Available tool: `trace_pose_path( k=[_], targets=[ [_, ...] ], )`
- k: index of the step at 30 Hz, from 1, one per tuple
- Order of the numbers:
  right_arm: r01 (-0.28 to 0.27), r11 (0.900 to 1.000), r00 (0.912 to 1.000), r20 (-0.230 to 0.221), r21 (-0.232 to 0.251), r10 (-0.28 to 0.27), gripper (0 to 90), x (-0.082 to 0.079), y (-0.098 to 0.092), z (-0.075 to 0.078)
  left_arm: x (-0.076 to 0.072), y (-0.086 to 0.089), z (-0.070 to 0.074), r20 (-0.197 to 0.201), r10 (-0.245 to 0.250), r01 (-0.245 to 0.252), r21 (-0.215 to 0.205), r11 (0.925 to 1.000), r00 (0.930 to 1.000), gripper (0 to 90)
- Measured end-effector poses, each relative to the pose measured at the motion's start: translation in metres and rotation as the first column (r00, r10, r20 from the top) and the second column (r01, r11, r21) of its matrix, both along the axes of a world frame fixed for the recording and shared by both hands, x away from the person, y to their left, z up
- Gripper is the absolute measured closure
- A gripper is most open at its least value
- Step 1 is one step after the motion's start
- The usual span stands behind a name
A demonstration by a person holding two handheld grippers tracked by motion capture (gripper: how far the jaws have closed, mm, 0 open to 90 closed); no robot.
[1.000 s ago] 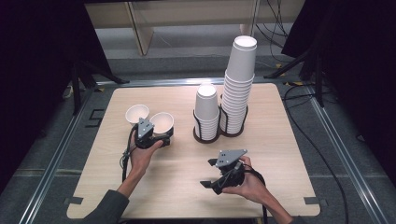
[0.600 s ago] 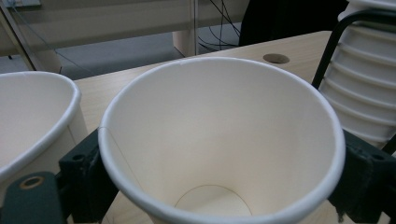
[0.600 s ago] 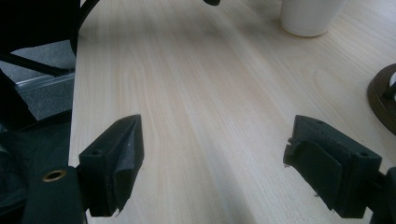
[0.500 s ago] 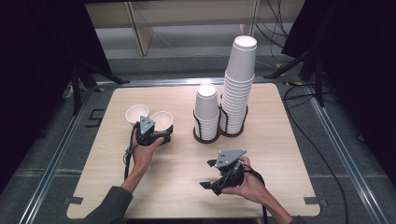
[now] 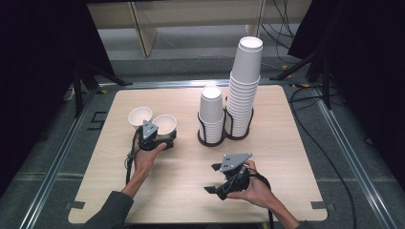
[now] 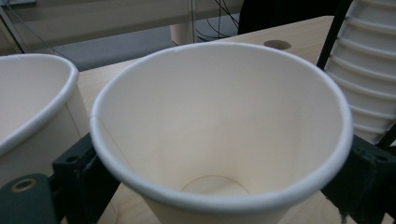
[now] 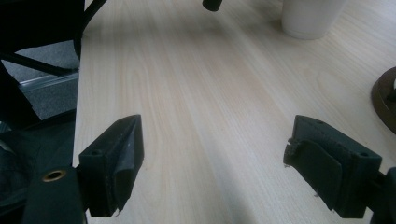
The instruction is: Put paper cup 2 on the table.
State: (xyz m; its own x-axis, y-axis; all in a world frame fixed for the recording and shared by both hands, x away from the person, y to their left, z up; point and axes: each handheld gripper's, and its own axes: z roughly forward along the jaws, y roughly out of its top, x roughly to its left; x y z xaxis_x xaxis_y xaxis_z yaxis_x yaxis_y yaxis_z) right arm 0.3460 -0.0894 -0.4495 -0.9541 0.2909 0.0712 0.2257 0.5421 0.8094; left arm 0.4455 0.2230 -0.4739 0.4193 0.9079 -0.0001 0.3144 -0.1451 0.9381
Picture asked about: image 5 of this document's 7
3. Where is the long black floor cable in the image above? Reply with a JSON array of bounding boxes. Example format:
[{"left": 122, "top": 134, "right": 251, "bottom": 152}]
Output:
[{"left": 288, "top": 85, "right": 358, "bottom": 229}]

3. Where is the black wire cup holder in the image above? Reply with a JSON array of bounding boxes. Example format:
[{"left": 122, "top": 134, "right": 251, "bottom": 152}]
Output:
[{"left": 196, "top": 94, "right": 255, "bottom": 148}]

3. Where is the person's right hand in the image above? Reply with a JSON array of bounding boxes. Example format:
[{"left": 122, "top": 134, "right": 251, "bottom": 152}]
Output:
[{"left": 225, "top": 159, "right": 275, "bottom": 212}]

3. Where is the white paper cup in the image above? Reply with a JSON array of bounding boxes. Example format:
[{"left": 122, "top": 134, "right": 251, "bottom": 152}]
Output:
[
  {"left": 152, "top": 114, "right": 178, "bottom": 138},
  {"left": 127, "top": 106, "right": 154, "bottom": 130}
]

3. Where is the black curtain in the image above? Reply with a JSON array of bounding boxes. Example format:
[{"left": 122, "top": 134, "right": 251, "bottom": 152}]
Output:
[
  {"left": 288, "top": 0, "right": 405, "bottom": 182},
  {"left": 0, "top": 0, "right": 116, "bottom": 195}
]

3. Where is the person's left hand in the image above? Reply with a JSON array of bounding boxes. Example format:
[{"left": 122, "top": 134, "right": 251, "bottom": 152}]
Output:
[{"left": 133, "top": 142, "right": 168, "bottom": 178}]

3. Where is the right hand-held gripper cable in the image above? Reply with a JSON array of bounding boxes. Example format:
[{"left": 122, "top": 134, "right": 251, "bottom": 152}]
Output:
[{"left": 247, "top": 168, "right": 275, "bottom": 229}]

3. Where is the left hand-held gripper cable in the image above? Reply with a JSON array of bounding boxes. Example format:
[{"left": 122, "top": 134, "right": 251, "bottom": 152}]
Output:
[{"left": 124, "top": 127, "right": 142, "bottom": 186}]

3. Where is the bundle of black cables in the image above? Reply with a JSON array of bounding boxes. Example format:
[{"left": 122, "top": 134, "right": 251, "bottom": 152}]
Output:
[{"left": 260, "top": 0, "right": 299, "bottom": 65}]

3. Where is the beige wooden shelf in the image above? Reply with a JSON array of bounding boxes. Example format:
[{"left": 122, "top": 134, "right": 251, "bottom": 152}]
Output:
[{"left": 87, "top": 0, "right": 266, "bottom": 58}]

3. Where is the tall stack of white cups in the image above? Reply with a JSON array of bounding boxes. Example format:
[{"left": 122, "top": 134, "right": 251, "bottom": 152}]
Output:
[{"left": 224, "top": 35, "right": 264, "bottom": 138}]

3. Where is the short stack of white cups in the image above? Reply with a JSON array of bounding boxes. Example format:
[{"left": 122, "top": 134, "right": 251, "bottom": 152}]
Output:
[{"left": 198, "top": 85, "right": 225, "bottom": 144}]

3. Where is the hand-held gripper cable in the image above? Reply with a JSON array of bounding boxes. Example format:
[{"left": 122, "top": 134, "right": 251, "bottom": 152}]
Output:
[
  {"left": 124, "top": 127, "right": 142, "bottom": 186},
  {"left": 247, "top": 168, "right": 275, "bottom": 229}
]

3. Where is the black metal stand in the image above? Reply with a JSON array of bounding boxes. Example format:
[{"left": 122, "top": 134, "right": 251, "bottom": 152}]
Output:
[
  {"left": 269, "top": 47, "right": 332, "bottom": 111},
  {"left": 71, "top": 60, "right": 133, "bottom": 118}
]

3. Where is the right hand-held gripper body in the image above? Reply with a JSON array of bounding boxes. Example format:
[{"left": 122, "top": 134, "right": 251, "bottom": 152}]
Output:
[{"left": 217, "top": 153, "right": 253, "bottom": 201}]

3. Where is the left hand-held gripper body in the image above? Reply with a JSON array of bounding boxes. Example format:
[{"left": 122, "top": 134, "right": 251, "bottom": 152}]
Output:
[{"left": 137, "top": 119, "right": 177, "bottom": 152}]

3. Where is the metal floor rail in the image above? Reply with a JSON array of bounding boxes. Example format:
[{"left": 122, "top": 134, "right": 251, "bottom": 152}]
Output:
[
  {"left": 18, "top": 90, "right": 96, "bottom": 229},
  {"left": 313, "top": 90, "right": 399, "bottom": 229}
]

